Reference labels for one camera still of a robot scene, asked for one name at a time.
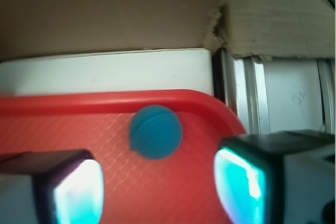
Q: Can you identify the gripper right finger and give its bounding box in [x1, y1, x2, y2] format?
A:
[214, 130, 335, 223]

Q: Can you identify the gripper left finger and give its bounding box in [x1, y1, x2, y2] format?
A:
[1, 149, 104, 223]

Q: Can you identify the blue dimpled ball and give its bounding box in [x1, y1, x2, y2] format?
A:
[129, 105, 183, 160]

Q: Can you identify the red plastic tray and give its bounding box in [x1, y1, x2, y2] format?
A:
[1, 90, 245, 223]

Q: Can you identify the brown cardboard panel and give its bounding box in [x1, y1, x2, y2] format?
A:
[1, 0, 335, 60]

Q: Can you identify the aluminium frame rail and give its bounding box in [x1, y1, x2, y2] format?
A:
[212, 49, 335, 134]

